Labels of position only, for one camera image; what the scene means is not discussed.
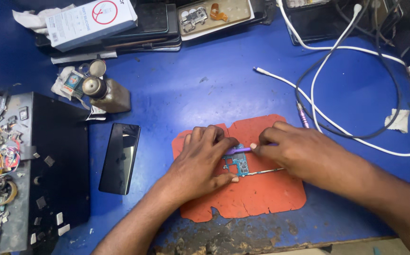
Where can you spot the black metal box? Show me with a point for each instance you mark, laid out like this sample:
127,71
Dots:
52,170

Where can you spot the stack of black phones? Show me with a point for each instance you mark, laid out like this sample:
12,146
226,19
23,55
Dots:
144,32

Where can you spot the orange silicone repair mat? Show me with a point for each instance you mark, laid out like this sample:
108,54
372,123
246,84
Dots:
247,194

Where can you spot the brown glass bottle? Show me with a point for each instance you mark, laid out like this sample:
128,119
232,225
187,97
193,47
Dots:
111,95

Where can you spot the person's right fingers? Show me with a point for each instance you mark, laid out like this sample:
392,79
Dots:
263,141

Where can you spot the person's left hand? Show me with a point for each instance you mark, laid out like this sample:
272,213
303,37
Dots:
194,170

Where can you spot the phone frame with metal parts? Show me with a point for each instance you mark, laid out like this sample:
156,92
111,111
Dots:
213,16

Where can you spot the small crumpled white tissue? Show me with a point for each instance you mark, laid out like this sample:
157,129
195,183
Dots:
398,120

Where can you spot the crumpled white paper with packet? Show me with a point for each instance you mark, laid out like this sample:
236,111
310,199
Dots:
68,83

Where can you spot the round metal bottle cap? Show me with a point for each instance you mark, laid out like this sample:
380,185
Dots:
97,68

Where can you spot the black smartphone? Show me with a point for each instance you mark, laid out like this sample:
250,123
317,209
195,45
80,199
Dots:
120,158

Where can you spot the person's right hand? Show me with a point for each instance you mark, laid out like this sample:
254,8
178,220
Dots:
290,155

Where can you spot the white phone case box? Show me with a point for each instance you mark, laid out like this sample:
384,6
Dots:
91,23

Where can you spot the pink metal plug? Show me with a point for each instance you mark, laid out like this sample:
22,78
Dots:
302,115

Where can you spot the blue phone circuit board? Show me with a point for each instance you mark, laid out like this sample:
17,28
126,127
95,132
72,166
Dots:
240,163

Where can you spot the white paper strip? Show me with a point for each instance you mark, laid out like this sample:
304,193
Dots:
82,57

